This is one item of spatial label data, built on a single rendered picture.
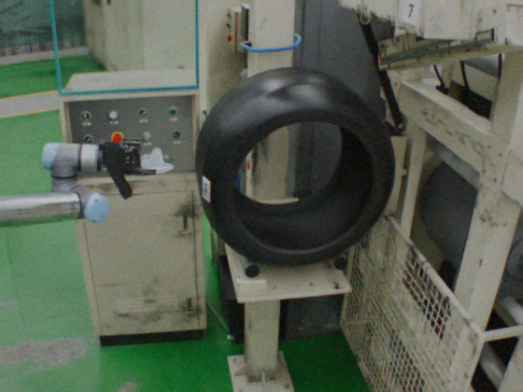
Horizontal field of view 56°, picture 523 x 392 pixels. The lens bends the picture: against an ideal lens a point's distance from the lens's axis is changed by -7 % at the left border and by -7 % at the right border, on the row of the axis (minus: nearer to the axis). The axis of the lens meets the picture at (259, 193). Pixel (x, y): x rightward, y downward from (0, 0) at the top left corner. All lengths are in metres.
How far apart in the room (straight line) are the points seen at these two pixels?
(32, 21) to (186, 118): 8.34
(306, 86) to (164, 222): 1.10
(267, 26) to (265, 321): 1.18
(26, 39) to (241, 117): 9.14
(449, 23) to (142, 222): 1.54
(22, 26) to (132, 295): 8.29
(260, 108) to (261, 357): 1.29
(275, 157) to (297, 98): 0.50
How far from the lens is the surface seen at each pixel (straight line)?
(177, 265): 2.39
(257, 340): 2.28
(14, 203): 1.29
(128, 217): 2.27
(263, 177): 1.86
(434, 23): 1.19
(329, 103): 1.39
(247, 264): 1.59
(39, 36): 10.39
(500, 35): 1.18
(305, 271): 1.78
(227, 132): 1.38
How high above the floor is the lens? 1.81
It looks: 26 degrees down
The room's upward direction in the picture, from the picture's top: 1 degrees clockwise
